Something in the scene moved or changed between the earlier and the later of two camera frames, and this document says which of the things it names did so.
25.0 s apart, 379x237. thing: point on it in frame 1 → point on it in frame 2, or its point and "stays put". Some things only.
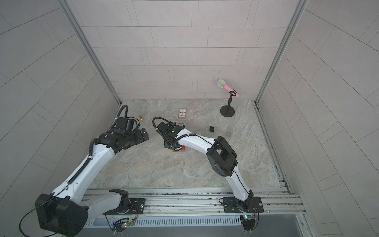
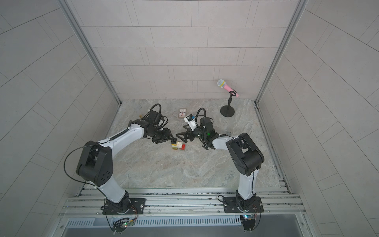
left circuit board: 121,224 stays put
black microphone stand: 228,111 stays put
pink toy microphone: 222,83 stays put
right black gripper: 167,144 → 188,134
